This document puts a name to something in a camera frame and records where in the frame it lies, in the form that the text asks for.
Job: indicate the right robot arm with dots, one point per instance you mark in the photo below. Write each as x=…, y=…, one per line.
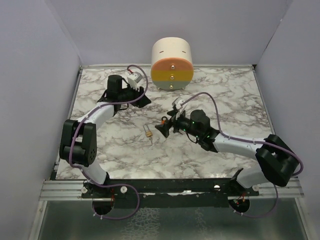
x=276, y=163

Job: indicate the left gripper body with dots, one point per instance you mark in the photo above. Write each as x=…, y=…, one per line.
x=129, y=95

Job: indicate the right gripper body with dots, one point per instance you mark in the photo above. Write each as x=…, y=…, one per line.
x=182, y=122

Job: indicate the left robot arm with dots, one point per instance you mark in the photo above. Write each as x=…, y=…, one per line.
x=78, y=144

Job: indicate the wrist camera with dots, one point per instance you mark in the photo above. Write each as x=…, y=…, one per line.
x=133, y=79
x=178, y=107

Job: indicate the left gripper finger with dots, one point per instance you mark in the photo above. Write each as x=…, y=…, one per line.
x=142, y=102
x=140, y=93

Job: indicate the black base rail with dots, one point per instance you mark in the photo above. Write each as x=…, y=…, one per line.
x=165, y=193

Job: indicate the aluminium frame rail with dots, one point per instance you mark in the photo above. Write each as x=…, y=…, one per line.
x=61, y=190

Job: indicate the brass padlock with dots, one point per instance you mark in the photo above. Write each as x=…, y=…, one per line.
x=147, y=131

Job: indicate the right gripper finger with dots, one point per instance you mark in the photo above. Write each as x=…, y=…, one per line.
x=164, y=129
x=174, y=114

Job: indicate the orange black padlock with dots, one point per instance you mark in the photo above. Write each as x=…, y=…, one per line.
x=165, y=121

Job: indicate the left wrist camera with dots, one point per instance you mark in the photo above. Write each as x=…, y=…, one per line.
x=133, y=79

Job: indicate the round three-drawer storage box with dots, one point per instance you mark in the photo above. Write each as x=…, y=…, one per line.
x=171, y=63

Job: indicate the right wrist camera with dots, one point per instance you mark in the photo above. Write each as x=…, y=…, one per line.
x=178, y=107

